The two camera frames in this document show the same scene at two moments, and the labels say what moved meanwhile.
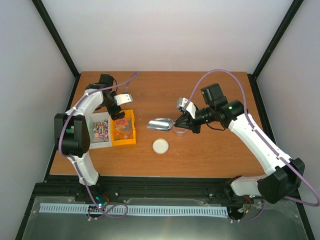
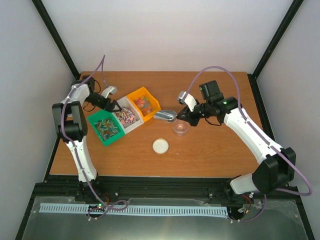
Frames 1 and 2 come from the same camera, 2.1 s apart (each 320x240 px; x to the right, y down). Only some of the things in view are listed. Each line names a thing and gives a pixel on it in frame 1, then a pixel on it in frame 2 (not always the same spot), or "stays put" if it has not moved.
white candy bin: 100,130 -> 128,117
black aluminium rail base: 118,189 stays put
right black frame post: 288,17 stays put
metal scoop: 161,124 -> 165,114
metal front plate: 252,218 stays put
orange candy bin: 123,130 -> 144,103
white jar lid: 160,146 stays put
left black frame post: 59,41 stays put
